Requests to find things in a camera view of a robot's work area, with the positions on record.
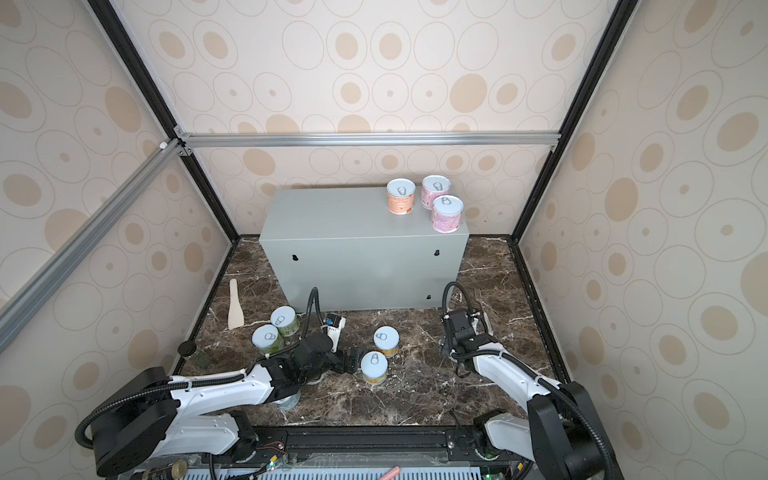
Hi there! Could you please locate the yellow can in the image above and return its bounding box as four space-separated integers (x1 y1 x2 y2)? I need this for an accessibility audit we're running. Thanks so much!
373 326 400 358
360 351 388 385

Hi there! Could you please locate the pink can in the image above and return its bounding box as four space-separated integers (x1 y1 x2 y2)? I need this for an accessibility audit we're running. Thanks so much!
431 195 464 233
421 175 451 210

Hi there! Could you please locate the brown orange can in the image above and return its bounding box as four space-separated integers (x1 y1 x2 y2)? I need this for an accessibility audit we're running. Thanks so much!
386 178 416 215

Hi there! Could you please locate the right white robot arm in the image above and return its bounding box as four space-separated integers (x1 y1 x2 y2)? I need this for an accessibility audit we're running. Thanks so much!
441 308 624 479

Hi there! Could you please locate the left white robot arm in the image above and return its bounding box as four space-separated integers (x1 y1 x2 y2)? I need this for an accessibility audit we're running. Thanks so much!
74 332 361 478

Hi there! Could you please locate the green can upper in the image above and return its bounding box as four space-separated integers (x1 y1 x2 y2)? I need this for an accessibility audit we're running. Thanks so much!
270 306 300 337

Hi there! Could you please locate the green can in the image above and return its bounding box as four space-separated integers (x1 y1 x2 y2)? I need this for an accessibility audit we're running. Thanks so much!
270 306 300 337
251 324 284 355

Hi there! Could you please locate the green can lower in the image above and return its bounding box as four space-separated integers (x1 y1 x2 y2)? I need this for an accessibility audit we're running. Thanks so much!
251 324 284 355

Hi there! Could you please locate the teal can lower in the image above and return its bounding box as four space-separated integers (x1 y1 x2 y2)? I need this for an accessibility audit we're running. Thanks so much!
274 391 301 411

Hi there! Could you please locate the wooden spatula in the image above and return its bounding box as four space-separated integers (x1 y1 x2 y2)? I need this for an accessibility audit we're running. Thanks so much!
228 278 245 330

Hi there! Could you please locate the grey metal cabinet box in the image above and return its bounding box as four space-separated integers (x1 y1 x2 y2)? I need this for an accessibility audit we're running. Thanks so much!
259 187 469 312

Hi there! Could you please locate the pink marker pen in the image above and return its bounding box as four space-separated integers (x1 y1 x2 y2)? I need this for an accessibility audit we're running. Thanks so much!
378 466 401 480

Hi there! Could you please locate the small dark glass bottle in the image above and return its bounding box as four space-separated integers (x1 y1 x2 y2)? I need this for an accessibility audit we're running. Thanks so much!
177 340 211 369

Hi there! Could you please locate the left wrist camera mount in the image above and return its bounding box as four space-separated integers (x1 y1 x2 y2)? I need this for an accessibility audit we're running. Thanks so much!
322 313 346 353

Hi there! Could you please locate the black base frame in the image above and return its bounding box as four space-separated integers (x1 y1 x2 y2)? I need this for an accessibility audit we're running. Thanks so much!
107 424 625 480

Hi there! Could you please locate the horizontal aluminium rail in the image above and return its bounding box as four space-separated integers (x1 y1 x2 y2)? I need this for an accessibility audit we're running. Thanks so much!
181 131 560 148

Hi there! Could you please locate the left diagonal aluminium rail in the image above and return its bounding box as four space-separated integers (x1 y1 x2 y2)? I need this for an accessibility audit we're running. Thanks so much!
1 138 182 349

